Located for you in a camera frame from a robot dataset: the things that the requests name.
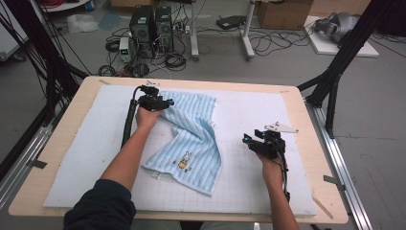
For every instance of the white foam mat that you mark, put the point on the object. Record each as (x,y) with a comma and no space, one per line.
(255,105)

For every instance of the grey headset device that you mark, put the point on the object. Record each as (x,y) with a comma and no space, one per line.
(340,25)

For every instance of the black metal frame stand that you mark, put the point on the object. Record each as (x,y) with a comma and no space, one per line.
(348,48)
(32,38)

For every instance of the aluminium rail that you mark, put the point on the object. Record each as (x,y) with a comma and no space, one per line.
(338,166)
(19,166)

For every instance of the flat black device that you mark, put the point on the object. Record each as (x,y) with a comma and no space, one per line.
(230,21)

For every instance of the person's dark sleeve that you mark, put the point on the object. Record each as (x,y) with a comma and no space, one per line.
(99,207)

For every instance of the large cardboard box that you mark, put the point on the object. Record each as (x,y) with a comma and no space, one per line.
(284,16)

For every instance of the person's left hand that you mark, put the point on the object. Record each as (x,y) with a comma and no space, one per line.
(147,119)

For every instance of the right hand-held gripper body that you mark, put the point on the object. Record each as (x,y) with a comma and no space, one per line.
(271,145)

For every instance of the white-legged desk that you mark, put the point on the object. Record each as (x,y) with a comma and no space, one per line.
(194,38)

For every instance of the black computer tower green label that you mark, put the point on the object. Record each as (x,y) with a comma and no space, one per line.
(142,32)

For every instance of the white floor board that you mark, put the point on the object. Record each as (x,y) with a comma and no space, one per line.
(328,48)

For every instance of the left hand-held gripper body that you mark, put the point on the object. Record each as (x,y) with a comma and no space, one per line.
(151,102)

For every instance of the white power supply box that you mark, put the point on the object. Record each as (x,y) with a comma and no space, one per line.
(124,48)

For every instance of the blue striped towel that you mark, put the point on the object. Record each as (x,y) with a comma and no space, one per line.
(194,143)

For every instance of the clear plastic bag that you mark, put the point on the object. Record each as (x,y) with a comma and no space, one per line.
(81,23)

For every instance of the person's right hand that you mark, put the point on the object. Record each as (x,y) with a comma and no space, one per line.
(273,171)

